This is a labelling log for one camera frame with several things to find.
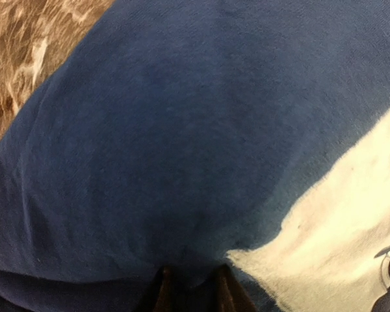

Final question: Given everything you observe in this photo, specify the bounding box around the blue printed t-shirt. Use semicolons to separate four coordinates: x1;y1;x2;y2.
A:
0;1;390;311

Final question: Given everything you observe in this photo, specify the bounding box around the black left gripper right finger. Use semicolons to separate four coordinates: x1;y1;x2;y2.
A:
211;265;257;312

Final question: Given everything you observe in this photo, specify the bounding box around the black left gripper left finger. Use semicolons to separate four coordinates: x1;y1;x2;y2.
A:
137;266;176;312

